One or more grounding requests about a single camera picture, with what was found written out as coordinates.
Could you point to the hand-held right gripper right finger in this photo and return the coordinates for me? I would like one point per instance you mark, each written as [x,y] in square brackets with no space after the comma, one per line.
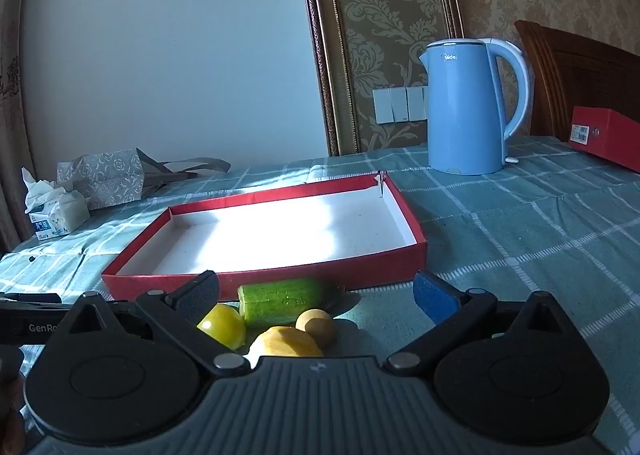
[436,299]

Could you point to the red cardboard box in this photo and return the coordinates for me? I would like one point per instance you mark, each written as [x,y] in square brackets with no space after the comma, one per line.
[607,135]

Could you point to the small round tan potato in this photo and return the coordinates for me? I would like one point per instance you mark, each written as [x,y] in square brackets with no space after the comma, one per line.
[316,327]

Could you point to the yellow mango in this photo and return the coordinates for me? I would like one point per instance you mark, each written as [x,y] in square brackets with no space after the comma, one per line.
[285,345]

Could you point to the white tissue pack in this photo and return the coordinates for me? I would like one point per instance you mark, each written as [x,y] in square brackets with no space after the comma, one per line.
[55,215]

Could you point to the grey patterned paper bag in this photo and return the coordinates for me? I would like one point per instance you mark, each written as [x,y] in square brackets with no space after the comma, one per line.
[107,177]

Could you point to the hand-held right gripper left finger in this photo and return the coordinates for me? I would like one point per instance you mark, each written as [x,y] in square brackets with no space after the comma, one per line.
[200,296]

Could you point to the red cardboard box tray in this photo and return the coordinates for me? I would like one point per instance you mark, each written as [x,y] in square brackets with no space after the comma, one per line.
[280,235]

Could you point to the blue electric kettle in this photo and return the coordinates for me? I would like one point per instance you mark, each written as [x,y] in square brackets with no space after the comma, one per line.
[462,110]

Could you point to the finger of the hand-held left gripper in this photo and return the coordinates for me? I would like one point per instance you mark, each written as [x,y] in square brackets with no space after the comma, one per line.
[30,298]

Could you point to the white wall switch panel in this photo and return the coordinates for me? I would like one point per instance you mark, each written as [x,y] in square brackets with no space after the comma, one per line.
[400,104]

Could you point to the yellow-green round tomato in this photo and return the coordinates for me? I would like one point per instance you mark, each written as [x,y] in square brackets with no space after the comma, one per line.
[225,327]

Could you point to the wooden chair back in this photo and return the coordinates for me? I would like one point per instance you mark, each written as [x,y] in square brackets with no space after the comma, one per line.
[570,85]

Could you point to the green cucumber piece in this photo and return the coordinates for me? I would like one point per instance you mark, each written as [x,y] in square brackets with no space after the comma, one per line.
[285,302]

